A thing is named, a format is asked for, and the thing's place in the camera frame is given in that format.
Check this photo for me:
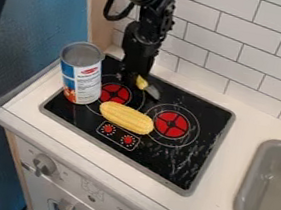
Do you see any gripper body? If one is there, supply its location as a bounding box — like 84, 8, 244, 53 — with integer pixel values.
114, 18, 165, 89

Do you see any yellow handled toy knife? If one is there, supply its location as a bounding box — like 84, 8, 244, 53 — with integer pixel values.
132, 74, 166, 101

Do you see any can with blue white label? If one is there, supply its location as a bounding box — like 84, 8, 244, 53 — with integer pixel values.
51, 37, 112, 108

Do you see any yellow toy corn cob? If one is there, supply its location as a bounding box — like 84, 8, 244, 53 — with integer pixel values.
94, 98, 159, 138

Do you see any toy stove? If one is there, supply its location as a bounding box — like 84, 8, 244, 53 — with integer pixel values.
27, 44, 244, 204

